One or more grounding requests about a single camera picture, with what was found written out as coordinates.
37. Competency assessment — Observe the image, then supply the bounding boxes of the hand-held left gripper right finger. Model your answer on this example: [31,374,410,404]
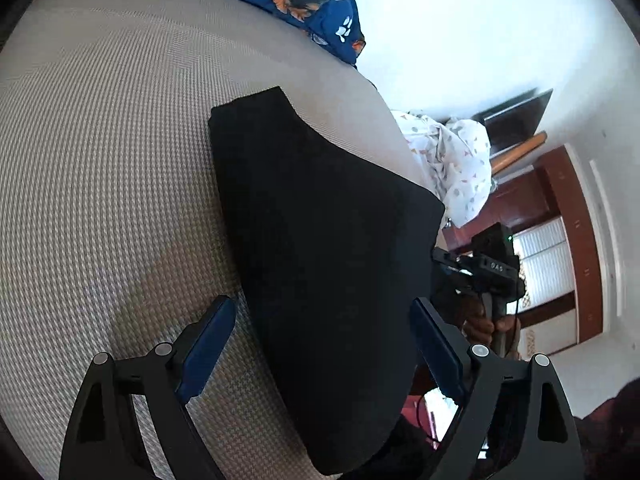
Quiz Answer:
[409,297,586,480]

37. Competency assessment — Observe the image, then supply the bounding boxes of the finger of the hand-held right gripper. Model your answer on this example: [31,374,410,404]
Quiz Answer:
[432,247,475,277]

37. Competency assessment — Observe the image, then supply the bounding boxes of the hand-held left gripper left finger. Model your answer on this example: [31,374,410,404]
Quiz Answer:
[59,295,237,480]

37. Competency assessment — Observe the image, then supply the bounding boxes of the black pants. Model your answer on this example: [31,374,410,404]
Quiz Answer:
[207,86,446,477]

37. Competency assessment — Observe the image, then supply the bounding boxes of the person's right hand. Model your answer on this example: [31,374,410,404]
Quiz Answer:
[462,297,522,357]

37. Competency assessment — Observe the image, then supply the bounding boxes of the white window blind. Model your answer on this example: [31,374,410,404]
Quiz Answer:
[510,217,577,307]

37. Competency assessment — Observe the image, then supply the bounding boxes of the white dotted cloth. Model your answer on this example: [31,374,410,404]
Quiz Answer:
[390,109,493,228]

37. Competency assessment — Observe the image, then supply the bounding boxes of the tan wooden stick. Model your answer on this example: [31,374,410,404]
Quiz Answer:
[491,131,549,173]

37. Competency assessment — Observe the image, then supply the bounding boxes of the dark red cloth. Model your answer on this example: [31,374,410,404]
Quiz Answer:
[574,377,640,480]

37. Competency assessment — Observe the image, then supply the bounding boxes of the beige woven bed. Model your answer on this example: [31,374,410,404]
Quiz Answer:
[0,0,437,480]

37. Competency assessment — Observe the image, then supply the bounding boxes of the blue dog printed blanket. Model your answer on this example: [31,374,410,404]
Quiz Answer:
[117,0,366,65]

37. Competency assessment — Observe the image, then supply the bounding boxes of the wooden door frame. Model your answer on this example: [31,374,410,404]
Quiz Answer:
[442,145,607,348]

